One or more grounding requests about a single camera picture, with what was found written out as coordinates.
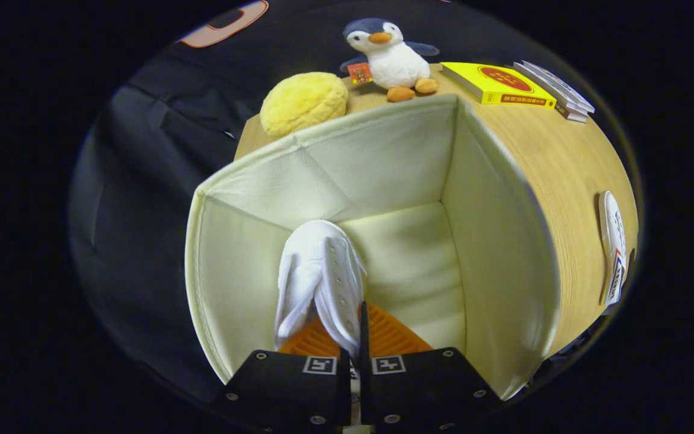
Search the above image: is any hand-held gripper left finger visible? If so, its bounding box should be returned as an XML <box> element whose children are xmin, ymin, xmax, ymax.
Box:
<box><xmin>222</xmin><ymin>316</ymin><xmax>352</xmax><ymax>432</ymax></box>

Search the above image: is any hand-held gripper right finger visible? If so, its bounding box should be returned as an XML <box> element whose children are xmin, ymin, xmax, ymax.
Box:
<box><xmin>359</xmin><ymin>301</ymin><xmax>501</xmax><ymax>430</ymax></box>

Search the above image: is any cream fabric storage box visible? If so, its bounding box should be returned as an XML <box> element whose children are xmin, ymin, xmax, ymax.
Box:
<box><xmin>184</xmin><ymin>93</ymin><xmax>561</xmax><ymax>401</ymax></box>

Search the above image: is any white canvas shoe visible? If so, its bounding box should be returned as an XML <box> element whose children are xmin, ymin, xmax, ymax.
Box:
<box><xmin>274</xmin><ymin>219</ymin><xmax>367</xmax><ymax>356</ymax></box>
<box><xmin>598</xmin><ymin>190</ymin><xmax>628</xmax><ymax>308</ymax></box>

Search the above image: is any yellow round plush toy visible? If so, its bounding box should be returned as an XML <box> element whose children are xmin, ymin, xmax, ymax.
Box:
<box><xmin>260</xmin><ymin>72</ymin><xmax>349</xmax><ymax>138</ymax></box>

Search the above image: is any yellow book with red label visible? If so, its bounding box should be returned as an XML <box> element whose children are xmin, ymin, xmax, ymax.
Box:
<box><xmin>440</xmin><ymin>61</ymin><xmax>557</xmax><ymax>106</ymax></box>

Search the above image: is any thin white book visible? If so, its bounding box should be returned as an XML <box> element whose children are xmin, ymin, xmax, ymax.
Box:
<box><xmin>513</xmin><ymin>63</ymin><xmax>592</xmax><ymax>116</ymax></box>

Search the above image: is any penguin plush toy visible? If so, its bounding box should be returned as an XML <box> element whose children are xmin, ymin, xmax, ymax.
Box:
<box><xmin>340</xmin><ymin>17</ymin><xmax>441</xmax><ymax>103</ymax></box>

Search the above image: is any illustrated white cover book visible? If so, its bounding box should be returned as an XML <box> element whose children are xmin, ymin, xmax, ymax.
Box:
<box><xmin>522</xmin><ymin>60</ymin><xmax>596</xmax><ymax>114</ymax></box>

